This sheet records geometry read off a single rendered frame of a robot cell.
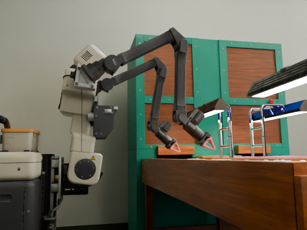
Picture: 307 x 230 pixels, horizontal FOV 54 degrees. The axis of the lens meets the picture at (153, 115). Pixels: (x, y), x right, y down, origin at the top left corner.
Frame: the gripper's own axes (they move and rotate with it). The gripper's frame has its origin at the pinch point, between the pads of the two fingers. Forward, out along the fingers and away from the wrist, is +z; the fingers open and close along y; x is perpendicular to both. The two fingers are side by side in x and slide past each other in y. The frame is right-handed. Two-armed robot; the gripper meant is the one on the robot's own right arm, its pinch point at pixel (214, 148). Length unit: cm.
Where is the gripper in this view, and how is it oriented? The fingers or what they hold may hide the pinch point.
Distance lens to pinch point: 163.5
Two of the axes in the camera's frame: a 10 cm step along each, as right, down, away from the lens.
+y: -2.1, 1.5, 9.7
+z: 7.5, 6.6, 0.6
